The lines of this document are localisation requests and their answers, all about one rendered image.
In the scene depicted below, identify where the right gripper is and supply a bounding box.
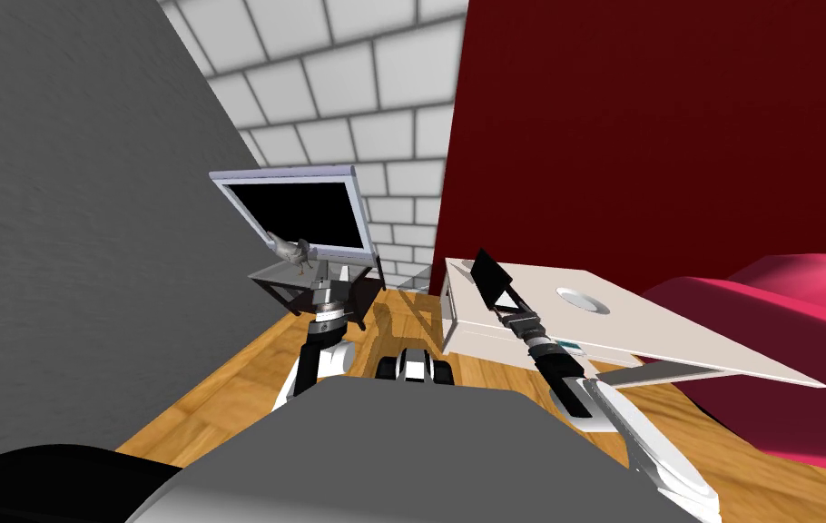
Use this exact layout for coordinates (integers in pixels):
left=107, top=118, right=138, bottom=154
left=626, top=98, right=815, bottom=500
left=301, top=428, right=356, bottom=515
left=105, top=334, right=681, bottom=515
left=470, top=248, right=541, bottom=337

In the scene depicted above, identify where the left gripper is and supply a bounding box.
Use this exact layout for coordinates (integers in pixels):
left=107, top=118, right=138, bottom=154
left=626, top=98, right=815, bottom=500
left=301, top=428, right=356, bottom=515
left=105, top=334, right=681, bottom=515
left=309, top=279, right=349, bottom=313

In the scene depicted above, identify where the grey round dish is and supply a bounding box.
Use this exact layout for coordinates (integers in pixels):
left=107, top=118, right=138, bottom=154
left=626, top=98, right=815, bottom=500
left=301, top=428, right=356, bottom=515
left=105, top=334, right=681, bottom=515
left=556, top=286, right=611, bottom=316

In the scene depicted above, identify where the dark stand with television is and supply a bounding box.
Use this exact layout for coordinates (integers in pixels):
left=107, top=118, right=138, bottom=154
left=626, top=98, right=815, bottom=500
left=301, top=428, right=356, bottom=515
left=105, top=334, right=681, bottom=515
left=208, top=164, right=388, bottom=333

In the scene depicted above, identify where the white nightstand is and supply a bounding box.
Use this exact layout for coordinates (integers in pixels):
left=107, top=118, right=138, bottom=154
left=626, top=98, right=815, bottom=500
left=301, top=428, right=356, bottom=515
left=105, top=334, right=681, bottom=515
left=440, top=256, right=826, bottom=390

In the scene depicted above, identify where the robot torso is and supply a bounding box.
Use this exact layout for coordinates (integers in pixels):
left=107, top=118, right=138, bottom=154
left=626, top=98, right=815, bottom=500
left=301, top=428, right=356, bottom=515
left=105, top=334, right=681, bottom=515
left=124, top=348, right=678, bottom=523

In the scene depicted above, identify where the red bed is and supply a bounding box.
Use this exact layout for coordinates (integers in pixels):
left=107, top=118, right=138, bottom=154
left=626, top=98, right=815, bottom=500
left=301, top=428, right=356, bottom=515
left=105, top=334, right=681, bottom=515
left=636, top=252, right=826, bottom=483

